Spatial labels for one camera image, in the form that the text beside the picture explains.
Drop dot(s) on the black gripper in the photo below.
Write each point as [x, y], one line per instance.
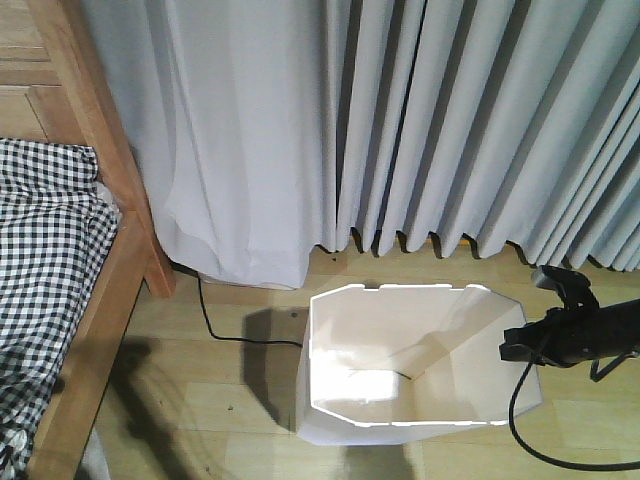
[565, 338]

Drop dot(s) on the white plastic trash bin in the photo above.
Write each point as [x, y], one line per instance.
[401, 363]

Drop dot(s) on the grey curtain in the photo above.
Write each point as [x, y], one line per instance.
[266, 128]

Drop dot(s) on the checkered bed sheet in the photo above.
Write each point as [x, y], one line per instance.
[57, 227]

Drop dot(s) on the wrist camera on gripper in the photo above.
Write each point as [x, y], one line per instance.
[572, 287]

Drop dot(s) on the wooden bed frame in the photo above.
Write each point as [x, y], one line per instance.
[53, 90]

